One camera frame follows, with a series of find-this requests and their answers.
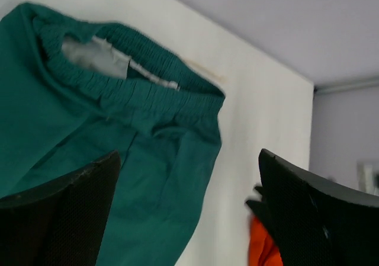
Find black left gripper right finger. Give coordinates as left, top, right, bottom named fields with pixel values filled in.
left=258, top=149, right=378, bottom=265

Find aluminium corner post right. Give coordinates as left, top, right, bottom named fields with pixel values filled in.
left=314, top=76, right=378, bottom=95

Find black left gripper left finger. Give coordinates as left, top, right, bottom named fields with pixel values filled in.
left=1, top=151, right=121, bottom=265

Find orange shorts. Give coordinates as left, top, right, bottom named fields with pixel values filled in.
left=248, top=216, right=283, bottom=266

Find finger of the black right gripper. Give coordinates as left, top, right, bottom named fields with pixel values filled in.
left=245, top=184, right=273, bottom=227

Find green shorts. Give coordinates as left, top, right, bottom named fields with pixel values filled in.
left=1, top=2, right=224, bottom=265

